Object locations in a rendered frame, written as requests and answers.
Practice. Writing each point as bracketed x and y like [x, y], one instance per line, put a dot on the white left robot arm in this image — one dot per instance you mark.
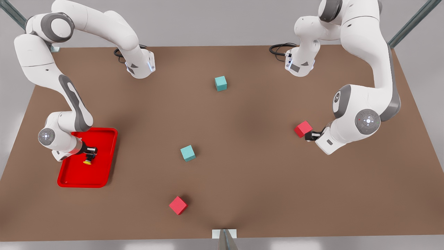
[367, 86]

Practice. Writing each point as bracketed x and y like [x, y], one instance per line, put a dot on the teal cube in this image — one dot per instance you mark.
[188, 153]
[221, 83]

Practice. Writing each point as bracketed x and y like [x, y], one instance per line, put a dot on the silver frame post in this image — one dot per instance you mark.
[224, 239]
[14, 15]
[412, 22]

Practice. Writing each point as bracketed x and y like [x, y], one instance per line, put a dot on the red plastic tray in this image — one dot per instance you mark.
[100, 163]

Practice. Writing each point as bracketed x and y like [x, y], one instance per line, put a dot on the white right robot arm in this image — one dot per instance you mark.
[48, 74]

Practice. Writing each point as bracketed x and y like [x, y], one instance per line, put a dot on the small yellow block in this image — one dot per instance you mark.
[88, 161]

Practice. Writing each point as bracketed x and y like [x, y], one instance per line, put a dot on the red cube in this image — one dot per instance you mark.
[302, 128]
[178, 205]

